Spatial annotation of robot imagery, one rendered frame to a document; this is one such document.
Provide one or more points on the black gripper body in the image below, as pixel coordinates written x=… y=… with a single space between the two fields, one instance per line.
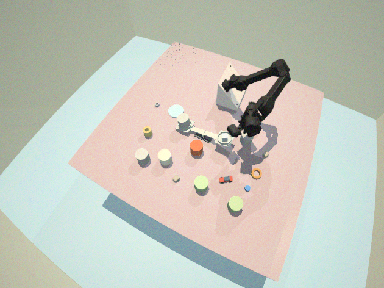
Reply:
x=235 y=131

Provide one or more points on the orange cylinder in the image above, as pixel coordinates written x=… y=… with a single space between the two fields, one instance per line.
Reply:
x=196 y=147

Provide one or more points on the light green cylinder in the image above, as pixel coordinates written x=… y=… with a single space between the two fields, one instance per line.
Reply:
x=235 y=204
x=201 y=183

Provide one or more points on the orange toy car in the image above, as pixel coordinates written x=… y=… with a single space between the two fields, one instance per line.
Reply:
x=225 y=179

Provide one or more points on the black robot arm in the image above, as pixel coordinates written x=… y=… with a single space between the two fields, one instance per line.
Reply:
x=266 y=103

